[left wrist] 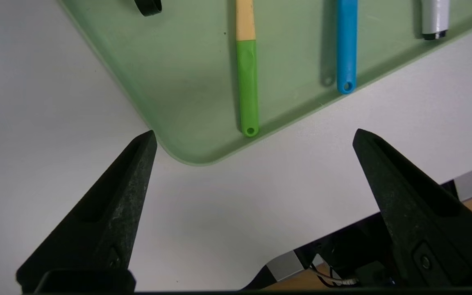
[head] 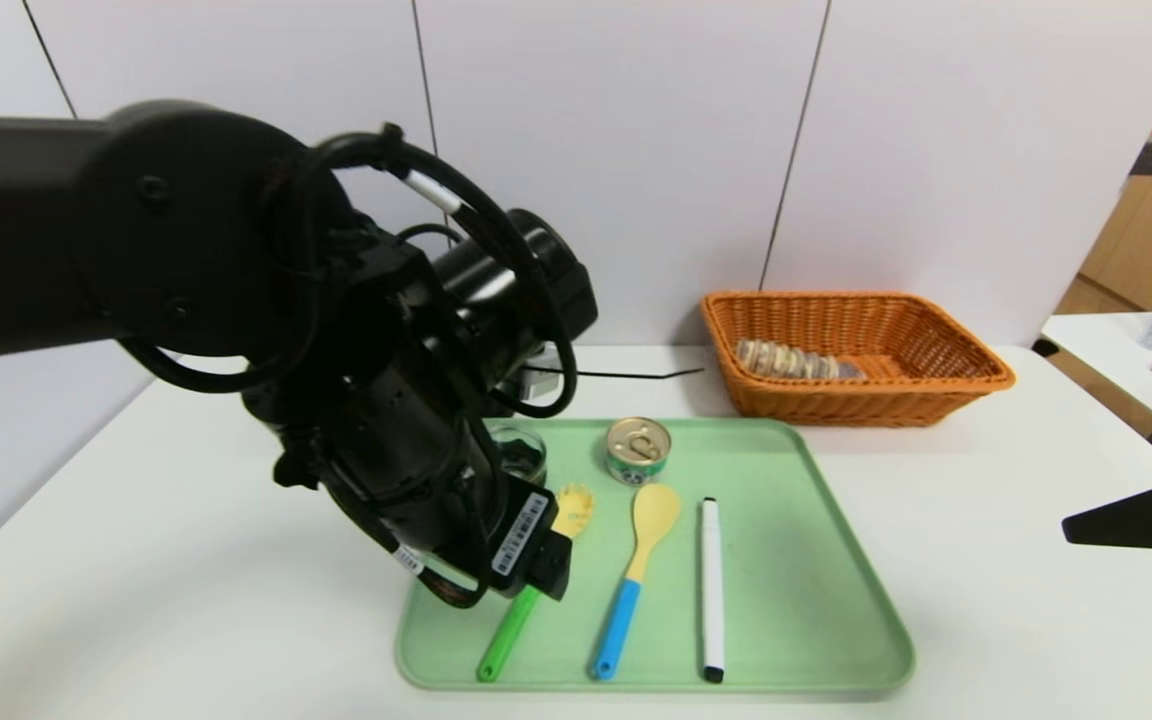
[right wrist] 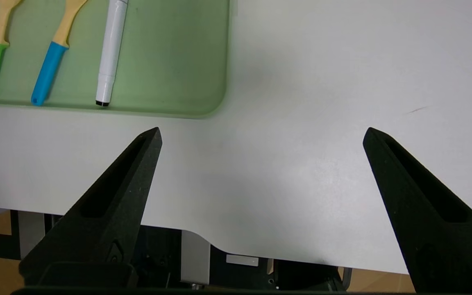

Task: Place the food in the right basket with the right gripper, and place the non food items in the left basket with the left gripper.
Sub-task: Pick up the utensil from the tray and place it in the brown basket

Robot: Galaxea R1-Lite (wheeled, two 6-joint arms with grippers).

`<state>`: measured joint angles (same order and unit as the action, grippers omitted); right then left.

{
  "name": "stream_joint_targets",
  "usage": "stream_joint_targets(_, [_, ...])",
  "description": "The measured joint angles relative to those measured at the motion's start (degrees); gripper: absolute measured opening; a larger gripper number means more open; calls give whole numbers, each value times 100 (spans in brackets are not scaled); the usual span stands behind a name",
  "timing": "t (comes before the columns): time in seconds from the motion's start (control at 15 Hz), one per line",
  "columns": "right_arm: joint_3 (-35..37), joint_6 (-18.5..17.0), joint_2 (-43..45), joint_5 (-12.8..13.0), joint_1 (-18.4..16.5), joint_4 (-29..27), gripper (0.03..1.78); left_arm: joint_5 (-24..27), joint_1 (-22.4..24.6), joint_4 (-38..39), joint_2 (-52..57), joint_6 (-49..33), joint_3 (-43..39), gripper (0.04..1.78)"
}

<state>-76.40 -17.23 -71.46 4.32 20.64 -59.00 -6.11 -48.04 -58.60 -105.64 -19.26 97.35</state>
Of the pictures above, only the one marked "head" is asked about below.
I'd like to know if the yellow fork with green handle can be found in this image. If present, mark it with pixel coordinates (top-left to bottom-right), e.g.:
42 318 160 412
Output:
476 485 597 684

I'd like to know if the white side table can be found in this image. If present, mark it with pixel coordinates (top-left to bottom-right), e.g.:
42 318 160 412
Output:
1041 312 1152 481

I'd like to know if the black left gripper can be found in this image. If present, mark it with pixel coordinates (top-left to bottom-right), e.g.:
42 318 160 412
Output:
465 468 573 602

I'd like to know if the orange wicker basket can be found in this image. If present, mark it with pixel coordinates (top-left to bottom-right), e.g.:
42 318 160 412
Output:
701 290 1017 429

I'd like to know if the white marker pen black cap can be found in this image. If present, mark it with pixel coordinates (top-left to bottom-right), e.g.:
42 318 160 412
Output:
700 497 727 685

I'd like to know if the yellow spoon with blue handle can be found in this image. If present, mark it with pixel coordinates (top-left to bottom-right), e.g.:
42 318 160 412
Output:
591 484 683 683

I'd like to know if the tin can with green label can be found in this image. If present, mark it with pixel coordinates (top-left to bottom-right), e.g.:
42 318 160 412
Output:
606 417 674 488

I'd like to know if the light green plastic tray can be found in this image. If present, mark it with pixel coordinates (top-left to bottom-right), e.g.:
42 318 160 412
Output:
395 418 917 694

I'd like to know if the glass cup with black sleeve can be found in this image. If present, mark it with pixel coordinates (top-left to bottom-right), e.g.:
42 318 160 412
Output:
489 425 549 488

